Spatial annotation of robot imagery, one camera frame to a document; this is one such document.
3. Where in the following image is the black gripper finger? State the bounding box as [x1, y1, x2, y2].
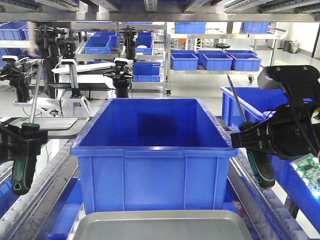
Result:
[0, 123, 48, 164]

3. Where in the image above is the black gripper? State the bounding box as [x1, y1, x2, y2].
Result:
[230, 102, 320, 160]

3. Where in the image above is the green black screwdriver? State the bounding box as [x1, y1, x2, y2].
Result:
[11, 60, 43, 196]
[227, 75, 275, 189]

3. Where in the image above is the grey metal tray left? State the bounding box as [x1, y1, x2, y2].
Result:
[7, 116, 90, 140]

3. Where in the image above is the grey metal tray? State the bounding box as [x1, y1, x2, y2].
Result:
[73, 210, 252, 240]
[7, 116, 90, 140]

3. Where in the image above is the grey metal tray front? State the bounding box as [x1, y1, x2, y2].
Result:
[73, 210, 252, 240]

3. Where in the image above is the blue bin at right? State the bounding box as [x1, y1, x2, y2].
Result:
[219, 86, 320, 233]

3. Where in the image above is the green circuit board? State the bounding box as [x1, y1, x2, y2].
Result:
[290, 153, 320, 201]

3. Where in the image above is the blue bin on rollers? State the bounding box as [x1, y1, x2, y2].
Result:
[70, 98, 238, 214]

